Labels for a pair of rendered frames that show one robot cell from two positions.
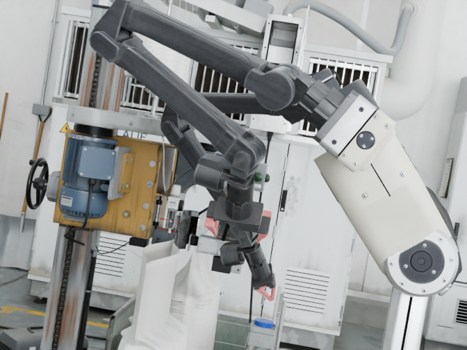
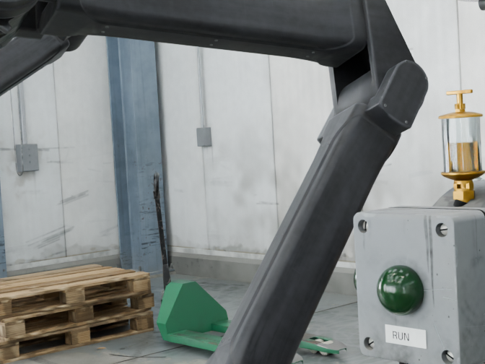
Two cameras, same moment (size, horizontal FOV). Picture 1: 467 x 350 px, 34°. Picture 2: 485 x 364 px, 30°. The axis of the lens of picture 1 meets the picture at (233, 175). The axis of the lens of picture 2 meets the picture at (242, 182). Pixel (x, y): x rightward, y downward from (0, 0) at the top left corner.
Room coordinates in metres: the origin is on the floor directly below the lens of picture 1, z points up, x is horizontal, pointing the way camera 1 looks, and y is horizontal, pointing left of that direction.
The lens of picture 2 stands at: (2.75, -0.55, 1.38)
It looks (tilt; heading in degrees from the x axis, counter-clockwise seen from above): 3 degrees down; 133
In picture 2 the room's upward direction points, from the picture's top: 3 degrees counter-clockwise
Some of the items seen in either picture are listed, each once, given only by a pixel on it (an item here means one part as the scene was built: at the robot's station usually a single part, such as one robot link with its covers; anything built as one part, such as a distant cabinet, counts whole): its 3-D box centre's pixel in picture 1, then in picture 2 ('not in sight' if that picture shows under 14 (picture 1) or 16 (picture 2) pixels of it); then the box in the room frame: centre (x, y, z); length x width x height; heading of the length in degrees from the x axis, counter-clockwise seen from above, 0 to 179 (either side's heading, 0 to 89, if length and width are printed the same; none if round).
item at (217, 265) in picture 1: (226, 264); not in sight; (2.45, -0.03, 0.98); 0.09 x 0.05 x 0.05; 85
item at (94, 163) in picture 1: (94, 166); not in sight; (2.24, 0.41, 1.25); 0.10 x 0.08 x 0.12; 110
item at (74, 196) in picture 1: (87, 176); not in sight; (2.34, 0.45, 1.21); 0.15 x 0.15 x 0.25
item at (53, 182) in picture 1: (58, 186); not in sight; (2.57, 0.58, 1.14); 0.11 x 0.06 x 0.11; 175
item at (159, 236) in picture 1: (165, 237); not in sight; (2.47, 0.19, 1.04); 0.08 x 0.06 x 0.05; 85
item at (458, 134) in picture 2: not in sight; (461, 144); (2.45, -0.02, 1.37); 0.03 x 0.02 x 0.03; 175
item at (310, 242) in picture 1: (210, 178); not in sight; (5.73, 0.17, 1.05); 2.28 x 1.16 x 2.09; 85
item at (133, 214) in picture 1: (115, 182); not in sight; (2.58, 0.40, 1.18); 0.34 x 0.25 x 0.31; 85
